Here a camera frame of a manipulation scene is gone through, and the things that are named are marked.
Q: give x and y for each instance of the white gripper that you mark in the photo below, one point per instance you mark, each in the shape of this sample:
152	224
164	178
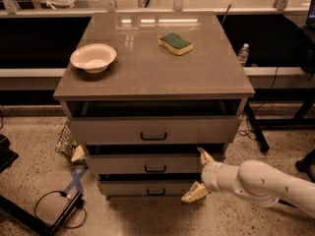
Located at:
209	175

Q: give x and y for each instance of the grey drawer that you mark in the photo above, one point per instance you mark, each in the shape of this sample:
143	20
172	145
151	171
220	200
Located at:
155	122
146	185
145	159

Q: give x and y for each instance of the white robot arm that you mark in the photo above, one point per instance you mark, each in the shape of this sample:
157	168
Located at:
254	181

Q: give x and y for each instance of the grey top drawer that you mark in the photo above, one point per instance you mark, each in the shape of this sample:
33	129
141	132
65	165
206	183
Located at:
155	122

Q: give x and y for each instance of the grey bottom drawer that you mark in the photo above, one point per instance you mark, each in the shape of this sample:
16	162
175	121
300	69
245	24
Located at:
146	185

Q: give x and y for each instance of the grey drawer cabinet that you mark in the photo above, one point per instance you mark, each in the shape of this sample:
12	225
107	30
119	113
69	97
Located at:
143	70

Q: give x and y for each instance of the black table leg right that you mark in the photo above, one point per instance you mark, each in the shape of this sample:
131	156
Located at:
264	147

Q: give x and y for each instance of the black office chair base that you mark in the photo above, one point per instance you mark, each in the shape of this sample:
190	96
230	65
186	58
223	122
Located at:
307	165

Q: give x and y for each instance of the blue tape cross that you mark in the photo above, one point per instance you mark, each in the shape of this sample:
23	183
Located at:
77	175

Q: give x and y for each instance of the clear water bottle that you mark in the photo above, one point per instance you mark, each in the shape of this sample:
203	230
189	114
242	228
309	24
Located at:
243	54

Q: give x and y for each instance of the green yellow sponge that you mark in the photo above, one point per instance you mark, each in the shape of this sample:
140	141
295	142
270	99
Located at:
175	44

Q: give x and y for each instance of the white plastic bowl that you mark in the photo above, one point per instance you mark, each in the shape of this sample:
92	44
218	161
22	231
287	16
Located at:
93	58

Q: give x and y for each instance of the wire mesh basket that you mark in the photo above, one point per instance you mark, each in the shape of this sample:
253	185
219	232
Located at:
69	148

